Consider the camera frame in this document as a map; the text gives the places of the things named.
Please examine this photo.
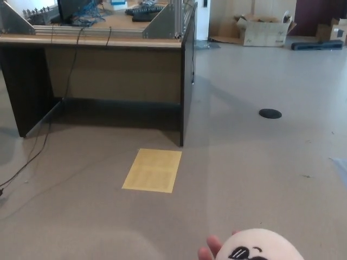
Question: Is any large open cardboard box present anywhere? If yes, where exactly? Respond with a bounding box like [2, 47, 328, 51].
[233, 10, 298, 47]

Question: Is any white plush dumpling toy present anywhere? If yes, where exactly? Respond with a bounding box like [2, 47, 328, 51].
[216, 228, 306, 260]

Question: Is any black monitor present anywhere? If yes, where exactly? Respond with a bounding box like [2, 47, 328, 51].
[50, 0, 94, 24]

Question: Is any yellow paper sheet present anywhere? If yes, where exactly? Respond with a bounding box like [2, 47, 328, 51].
[121, 148, 183, 193]

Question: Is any black round floor cover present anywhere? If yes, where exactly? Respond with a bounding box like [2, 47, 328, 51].
[259, 108, 282, 119]

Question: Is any small cardboard box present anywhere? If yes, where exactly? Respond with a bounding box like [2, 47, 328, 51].
[316, 17, 347, 44]

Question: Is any white and blue box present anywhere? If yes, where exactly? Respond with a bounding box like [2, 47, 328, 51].
[110, 0, 128, 11]

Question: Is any long thin black cable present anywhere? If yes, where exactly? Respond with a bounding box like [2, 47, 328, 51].
[0, 27, 85, 196]

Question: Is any blue cable bundle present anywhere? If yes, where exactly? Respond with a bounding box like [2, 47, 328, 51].
[70, 0, 106, 27]

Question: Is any black computer keyboard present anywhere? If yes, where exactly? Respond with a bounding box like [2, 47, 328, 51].
[124, 4, 166, 16]

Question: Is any flat black desk device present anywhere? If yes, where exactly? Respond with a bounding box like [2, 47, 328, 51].
[132, 12, 158, 22]

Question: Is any person's bare hand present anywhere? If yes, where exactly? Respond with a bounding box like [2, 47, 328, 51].
[197, 234, 226, 260]

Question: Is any clear plastic bag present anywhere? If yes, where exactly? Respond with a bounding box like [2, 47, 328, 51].
[194, 40, 222, 50]

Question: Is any wooden desk with dark sides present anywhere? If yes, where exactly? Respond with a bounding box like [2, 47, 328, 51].
[0, 0, 197, 147]

